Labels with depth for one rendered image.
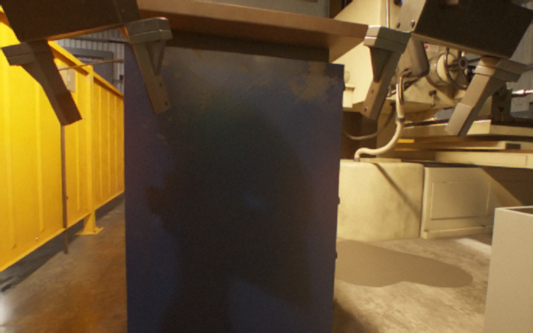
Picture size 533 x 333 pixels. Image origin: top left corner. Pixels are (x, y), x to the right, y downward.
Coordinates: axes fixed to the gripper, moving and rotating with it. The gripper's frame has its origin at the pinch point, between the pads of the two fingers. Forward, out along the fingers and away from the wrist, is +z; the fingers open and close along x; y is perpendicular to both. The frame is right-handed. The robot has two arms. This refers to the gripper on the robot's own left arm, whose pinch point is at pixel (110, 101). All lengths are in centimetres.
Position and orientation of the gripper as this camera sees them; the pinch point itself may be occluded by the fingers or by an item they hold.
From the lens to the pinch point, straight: 40.3
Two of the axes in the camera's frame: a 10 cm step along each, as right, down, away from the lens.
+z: 1.4, 8.8, 4.5
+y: 0.7, -4.6, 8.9
